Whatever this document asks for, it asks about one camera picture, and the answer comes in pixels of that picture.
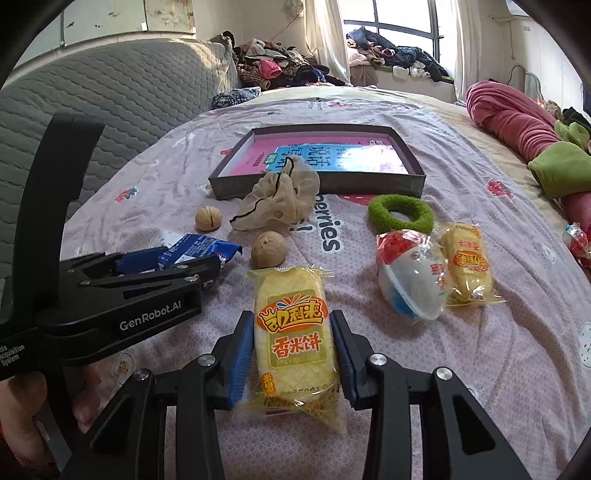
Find blue cookie packet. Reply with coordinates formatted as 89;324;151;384
151;232;242;271

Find walnut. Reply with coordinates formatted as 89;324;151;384
252;231;288;269
194;206;222;232

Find large yellow rice cracker packet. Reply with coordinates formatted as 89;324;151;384
245;266;346;434

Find red white egg toy packet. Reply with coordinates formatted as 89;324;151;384
377;229;450;321

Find small yellow snack packet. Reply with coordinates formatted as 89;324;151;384
437;222;505;307

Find person's left hand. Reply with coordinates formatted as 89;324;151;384
1;366;101;471

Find dark shallow box tray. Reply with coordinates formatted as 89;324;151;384
209;124;426;200

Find beige mesh scrunchie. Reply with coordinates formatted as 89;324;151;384
229;155;321;231

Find pink strawberry bedsheet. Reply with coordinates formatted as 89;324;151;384
62;87;590;479

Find grey quilted headboard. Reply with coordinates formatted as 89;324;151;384
1;38;239;276

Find dark patterned cloth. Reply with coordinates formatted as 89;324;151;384
211;86;262;109

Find pink blue book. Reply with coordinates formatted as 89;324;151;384
221;135;411;176

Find pile of clothes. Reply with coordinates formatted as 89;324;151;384
211;31;350;91

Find red white candy wrapper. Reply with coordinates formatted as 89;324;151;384
563;222;590;268

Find white curtain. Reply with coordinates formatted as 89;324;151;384
304;0;349;82
453;0;482;100

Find clothes on window sill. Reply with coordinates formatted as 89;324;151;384
346;27;454;84

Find green fleece cloth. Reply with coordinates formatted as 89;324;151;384
529;120;590;199

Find pink rolled blanket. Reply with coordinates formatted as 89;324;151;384
466;80;590;233

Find white right curtain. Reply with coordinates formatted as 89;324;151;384
453;0;482;100

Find white air conditioner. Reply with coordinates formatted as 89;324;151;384
505;0;530;18

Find green fuzzy hair ring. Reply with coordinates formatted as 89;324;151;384
366;193;436;235

